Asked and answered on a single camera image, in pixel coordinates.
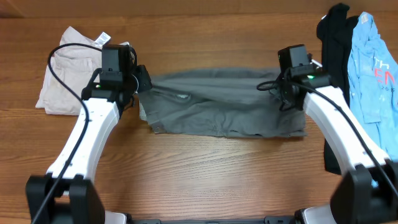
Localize grey shorts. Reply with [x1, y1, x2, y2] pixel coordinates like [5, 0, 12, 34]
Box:
[138, 68, 306, 138]

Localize light blue shirt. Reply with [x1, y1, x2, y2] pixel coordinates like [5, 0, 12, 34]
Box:
[348, 12, 397, 162]

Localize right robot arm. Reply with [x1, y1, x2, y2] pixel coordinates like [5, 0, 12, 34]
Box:
[270, 44, 397, 224]

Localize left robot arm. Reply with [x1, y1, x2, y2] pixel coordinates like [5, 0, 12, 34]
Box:
[25, 44, 152, 224]

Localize black garment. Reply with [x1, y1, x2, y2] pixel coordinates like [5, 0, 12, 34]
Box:
[316, 3, 360, 175]

